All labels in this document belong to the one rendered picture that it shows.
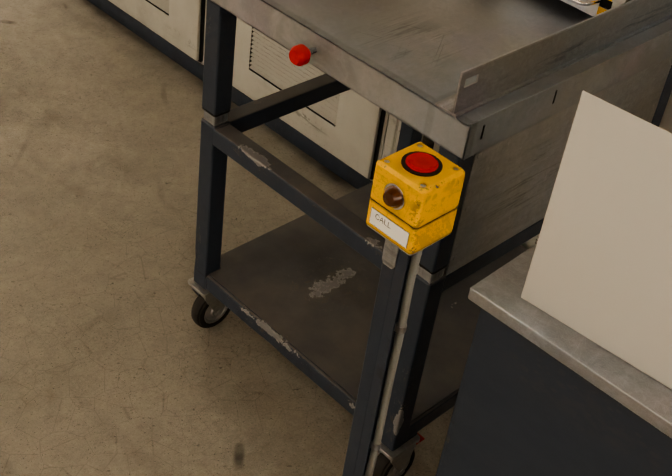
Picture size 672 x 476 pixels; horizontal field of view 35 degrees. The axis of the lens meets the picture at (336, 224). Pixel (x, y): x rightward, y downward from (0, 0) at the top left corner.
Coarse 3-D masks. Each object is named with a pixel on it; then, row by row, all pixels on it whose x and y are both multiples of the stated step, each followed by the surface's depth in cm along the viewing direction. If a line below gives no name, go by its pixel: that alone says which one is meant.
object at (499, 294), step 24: (528, 264) 139; (480, 288) 134; (504, 288) 134; (504, 312) 131; (528, 312) 131; (528, 336) 130; (552, 336) 128; (576, 336) 129; (576, 360) 126; (600, 360) 126; (600, 384) 124; (624, 384) 123; (648, 384) 124; (648, 408) 121
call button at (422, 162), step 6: (408, 156) 128; (414, 156) 127; (420, 156) 128; (426, 156) 128; (432, 156) 128; (408, 162) 127; (414, 162) 126; (420, 162) 127; (426, 162) 127; (432, 162) 127; (414, 168) 126; (420, 168) 126; (426, 168) 126; (432, 168) 126
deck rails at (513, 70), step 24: (648, 0) 172; (576, 24) 159; (600, 24) 164; (624, 24) 170; (648, 24) 177; (528, 48) 152; (552, 48) 157; (576, 48) 163; (600, 48) 168; (480, 72) 146; (504, 72) 151; (528, 72) 156; (552, 72) 160; (456, 96) 145; (480, 96) 150
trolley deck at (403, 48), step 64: (256, 0) 169; (320, 0) 171; (384, 0) 173; (448, 0) 176; (512, 0) 179; (320, 64) 164; (384, 64) 157; (448, 64) 159; (576, 64) 164; (640, 64) 175; (448, 128) 149; (512, 128) 155
